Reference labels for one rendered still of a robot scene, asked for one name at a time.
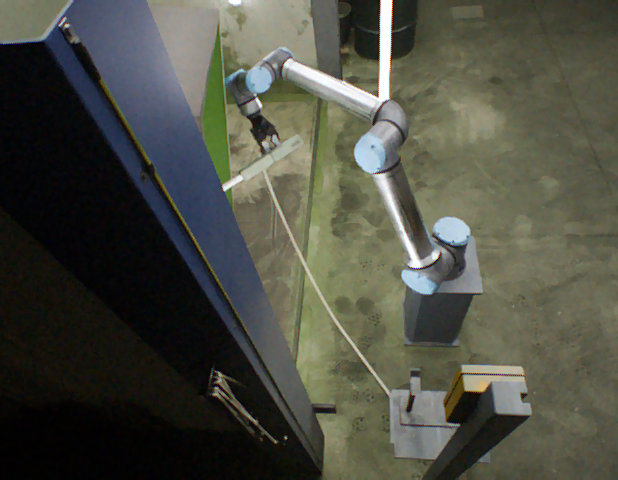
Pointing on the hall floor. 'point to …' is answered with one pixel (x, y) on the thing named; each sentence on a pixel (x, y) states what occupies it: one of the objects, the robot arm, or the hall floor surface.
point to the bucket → (344, 21)
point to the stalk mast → (482, 428)
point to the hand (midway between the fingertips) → (276, 154)
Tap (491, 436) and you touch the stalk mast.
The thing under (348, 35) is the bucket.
